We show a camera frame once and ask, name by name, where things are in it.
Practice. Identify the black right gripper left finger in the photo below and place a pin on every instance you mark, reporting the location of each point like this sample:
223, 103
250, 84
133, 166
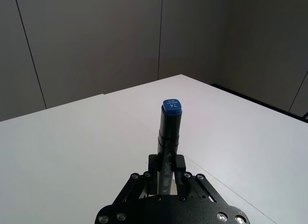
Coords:
138, 185

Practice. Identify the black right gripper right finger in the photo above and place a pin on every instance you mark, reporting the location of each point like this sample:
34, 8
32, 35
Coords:
196, 185

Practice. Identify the black marker with blue cap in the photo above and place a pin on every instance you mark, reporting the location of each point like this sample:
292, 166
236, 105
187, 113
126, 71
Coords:
168, 128

